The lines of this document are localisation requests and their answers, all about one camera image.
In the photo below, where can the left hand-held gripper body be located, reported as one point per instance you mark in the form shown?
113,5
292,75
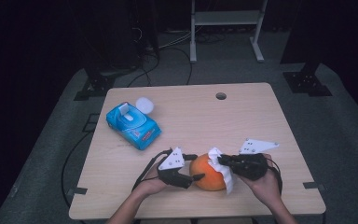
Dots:
174,174

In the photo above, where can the black flat bracket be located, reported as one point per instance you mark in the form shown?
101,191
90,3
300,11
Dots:
76,191
313,185

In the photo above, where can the blue wet wipes packet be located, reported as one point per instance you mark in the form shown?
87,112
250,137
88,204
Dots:
133,127

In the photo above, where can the orange plush toy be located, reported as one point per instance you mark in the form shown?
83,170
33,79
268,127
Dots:
208,177

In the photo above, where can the person's left hand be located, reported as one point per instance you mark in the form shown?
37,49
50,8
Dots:
150,185

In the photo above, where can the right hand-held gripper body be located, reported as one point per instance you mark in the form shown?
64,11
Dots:
248,165

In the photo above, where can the person's right hand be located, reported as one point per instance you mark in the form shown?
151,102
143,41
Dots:
267,189

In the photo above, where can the white metal stand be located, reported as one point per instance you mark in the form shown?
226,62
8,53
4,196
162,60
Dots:
227,18

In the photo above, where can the black metal stand base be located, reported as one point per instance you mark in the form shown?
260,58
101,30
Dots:
307,84
96,87

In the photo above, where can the white wet wipe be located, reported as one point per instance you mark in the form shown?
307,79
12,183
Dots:
223,169

